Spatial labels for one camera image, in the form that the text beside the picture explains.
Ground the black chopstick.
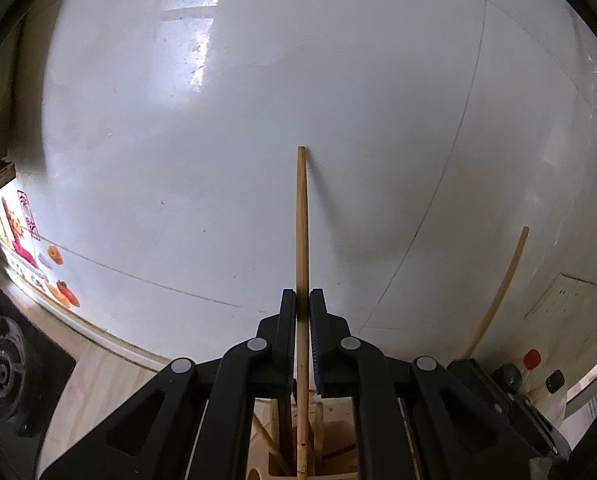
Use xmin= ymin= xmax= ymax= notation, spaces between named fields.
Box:
xmin=280 ymin=394 xmax=295 ymax=476

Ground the large black cap bottle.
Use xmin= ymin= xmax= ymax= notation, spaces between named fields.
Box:
xmin=493 ymin=364 xmax=524 ymax=396

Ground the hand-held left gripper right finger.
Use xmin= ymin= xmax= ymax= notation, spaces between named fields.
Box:
xmin=310 ymin=288 xmax=545 ymax=480

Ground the wooden chopstick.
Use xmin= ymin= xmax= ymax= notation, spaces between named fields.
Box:
xmin=293 ymin=146 xmax=312 ymax=480
xmin=252 ymin=411 xmax=289 ymax=476
xmin=460 ymin=226 xmax=530 ymax=362

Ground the beige cylindrical utensil holder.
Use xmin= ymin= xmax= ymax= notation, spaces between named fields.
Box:
xmin=247 ymin=394 xmax=364 ymax=480

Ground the colourful wall sticker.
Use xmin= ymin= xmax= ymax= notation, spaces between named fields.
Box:
xmin=0 ymin=189 xmax=82 ymax=309

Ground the red cap bottle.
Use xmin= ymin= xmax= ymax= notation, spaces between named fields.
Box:
xmin=522 ymin=349 xmax=543 ymax=392

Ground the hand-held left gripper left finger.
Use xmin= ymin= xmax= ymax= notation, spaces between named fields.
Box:
xmin=38 ymin=289 xmax=298 ymax=480

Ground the black gas stove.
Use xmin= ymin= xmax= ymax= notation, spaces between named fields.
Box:
xmin=0 ymin=260 xmax=78 ymax=438

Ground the white wall socket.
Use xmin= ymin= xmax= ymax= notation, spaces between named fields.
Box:
xmin=525 ymin=272 xmax=597 ymax=319

